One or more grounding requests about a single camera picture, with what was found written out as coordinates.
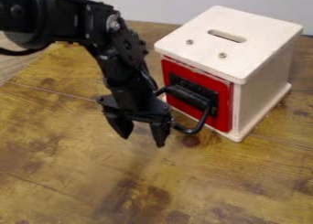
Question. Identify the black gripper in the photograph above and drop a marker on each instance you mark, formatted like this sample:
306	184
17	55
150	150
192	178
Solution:
121	60

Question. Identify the black metal drawer handle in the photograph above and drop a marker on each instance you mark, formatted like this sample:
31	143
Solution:
195	96

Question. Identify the red wooden drawer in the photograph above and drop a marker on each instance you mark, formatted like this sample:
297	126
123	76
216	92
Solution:
222	86

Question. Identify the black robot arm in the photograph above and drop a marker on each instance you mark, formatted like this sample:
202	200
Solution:
35	23

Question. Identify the white wooden drawer cabinet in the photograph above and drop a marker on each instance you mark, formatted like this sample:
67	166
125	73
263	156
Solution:
237	54

